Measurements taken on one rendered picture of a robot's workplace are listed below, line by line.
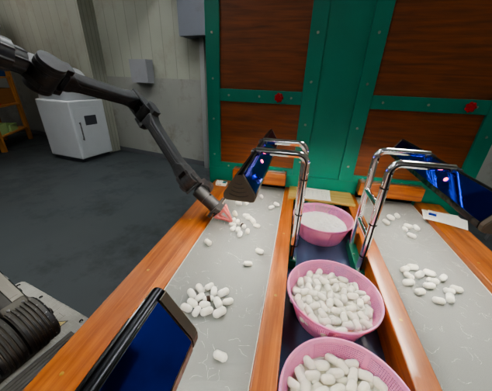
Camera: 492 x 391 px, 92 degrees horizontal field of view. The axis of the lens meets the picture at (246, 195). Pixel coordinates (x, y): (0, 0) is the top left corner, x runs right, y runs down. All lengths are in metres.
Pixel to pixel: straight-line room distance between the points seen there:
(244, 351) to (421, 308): 0.52
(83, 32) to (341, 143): 4.47
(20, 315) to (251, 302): 0.56
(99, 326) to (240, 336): 0.34
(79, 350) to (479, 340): 0.96
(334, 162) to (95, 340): 1.21
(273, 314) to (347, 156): 0.92
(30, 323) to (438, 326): 1.02
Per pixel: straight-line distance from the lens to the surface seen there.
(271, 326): 0.68
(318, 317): 0.77
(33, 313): 0.82
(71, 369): 0.70
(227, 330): 0.69
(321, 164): 1.37
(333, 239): 1.08
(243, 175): 0.57
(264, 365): 0.63
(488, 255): 1.26
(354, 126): 1.33
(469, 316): 0.97
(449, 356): 0.83
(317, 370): 0.68
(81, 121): 4.69
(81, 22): 5.12
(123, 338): 0.25
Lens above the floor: 1.31
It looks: 26 degrees down
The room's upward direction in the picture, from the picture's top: 2 degrees clockwise
